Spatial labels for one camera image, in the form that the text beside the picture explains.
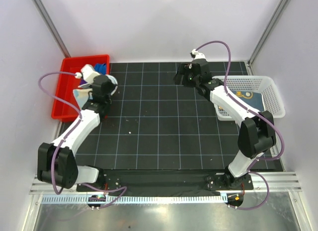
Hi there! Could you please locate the blue towel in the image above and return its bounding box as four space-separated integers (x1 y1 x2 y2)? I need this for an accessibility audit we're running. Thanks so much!
94 63 107 75

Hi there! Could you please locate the pastel striped towel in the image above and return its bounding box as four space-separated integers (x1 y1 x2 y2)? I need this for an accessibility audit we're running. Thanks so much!
73 75 118 109

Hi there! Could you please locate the yellow tiger hello towel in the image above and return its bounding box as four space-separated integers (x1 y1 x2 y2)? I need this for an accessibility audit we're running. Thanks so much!
231 90 265 112

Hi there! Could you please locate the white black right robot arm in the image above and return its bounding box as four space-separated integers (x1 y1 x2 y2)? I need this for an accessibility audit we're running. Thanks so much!
173 59 276 189

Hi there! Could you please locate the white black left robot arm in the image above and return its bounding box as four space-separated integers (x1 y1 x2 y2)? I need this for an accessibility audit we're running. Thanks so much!
37 73 118 194

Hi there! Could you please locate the red plastic bin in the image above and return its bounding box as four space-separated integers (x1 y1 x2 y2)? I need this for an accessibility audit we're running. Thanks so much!
51 55 110 122

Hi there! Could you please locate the black grid cutting mat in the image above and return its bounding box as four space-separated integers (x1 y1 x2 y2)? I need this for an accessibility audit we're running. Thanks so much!
76 62 239 170

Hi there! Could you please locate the white plastic mesh basket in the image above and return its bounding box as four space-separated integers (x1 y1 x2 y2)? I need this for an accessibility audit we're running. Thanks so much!
227 76 286 119

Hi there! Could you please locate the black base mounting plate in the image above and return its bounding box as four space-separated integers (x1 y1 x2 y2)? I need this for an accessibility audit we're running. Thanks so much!
91 169 253 192

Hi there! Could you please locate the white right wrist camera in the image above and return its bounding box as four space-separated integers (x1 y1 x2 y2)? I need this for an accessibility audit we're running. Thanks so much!
190 49 207 65

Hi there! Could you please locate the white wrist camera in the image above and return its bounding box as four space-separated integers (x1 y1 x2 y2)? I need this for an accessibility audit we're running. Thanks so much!
75 64 100 84
190 49 207 65

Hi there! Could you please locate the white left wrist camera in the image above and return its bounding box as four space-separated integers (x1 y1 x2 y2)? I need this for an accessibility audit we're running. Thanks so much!
75 64 100 84

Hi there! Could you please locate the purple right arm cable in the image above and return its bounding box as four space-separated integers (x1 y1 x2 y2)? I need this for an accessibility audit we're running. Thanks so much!
195 40 285 211

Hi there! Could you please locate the left aluminium corner post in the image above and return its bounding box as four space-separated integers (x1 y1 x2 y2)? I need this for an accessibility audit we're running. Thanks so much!
32 0 71 58

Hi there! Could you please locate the aluminium corner post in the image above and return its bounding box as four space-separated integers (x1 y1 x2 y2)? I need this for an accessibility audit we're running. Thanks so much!
248 0 290 67
32 0 71 58

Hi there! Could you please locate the right aluminium corner post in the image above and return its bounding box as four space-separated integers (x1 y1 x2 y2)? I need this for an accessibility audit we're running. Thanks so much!
248 0 290 67

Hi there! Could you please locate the aluminium front rail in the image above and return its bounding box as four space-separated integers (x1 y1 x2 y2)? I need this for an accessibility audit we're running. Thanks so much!
29 172 301 209

